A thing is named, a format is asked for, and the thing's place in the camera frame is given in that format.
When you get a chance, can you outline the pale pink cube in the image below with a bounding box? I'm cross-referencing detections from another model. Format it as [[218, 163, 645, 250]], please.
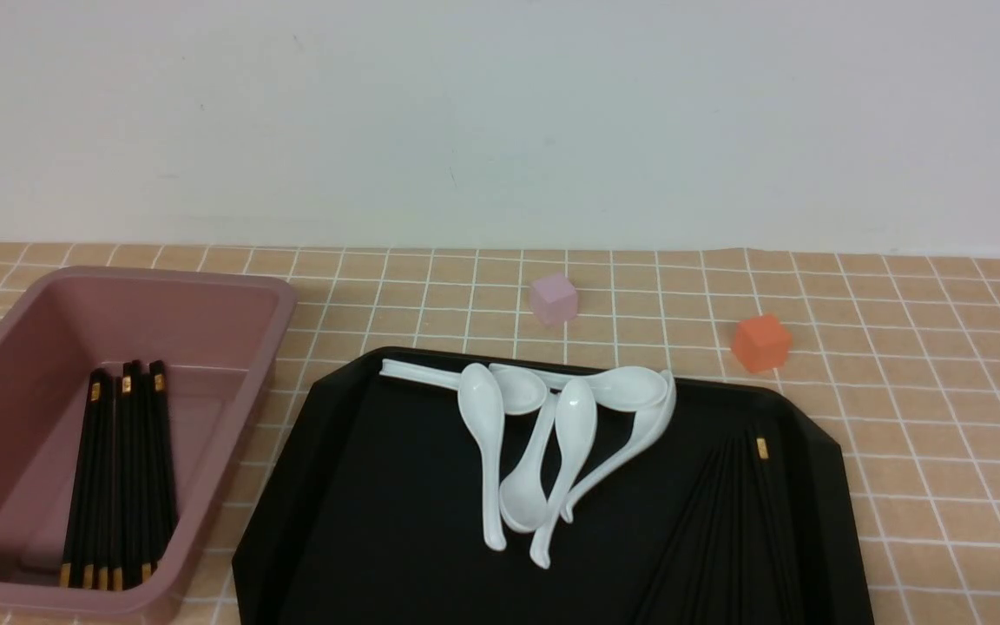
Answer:
[[530, 272, 579, 326]]

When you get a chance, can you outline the black chopstick gold band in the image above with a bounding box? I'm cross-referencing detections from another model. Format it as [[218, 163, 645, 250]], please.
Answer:
[[81, 371, 114, 592], [96, 377, 124, 592], [111, 361, 141, 592], [149, 360, 179, 541], [58, 368, 106, 589], [131, 360, 155, 584]]

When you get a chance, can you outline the black chopstick on tray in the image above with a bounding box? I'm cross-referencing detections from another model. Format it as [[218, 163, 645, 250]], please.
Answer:
[[635, 440, 727, 624], [749, 424, 805, 624], [691, 434, 747, 624]]

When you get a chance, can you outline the white ceramic spoon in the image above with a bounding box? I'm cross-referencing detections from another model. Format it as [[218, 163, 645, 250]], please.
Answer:
[[530, 378, 598, 569], [380, 359, 549, 415], [531, 365, 669, 412], [561, 371, 677, 523], [457, 363, 507, 551], [499, 391, 558, 534]]

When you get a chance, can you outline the pink plastic bin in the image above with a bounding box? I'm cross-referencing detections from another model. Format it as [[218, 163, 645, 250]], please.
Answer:
[[0, 266, 297, 624]]

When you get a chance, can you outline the black plastic tray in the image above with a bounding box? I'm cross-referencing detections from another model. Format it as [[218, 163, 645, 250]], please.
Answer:
[[233, 348, 874, 624]]

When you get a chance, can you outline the orange cube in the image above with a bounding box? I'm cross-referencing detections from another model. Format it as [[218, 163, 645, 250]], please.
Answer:
[[731, 315, 793, 373]]

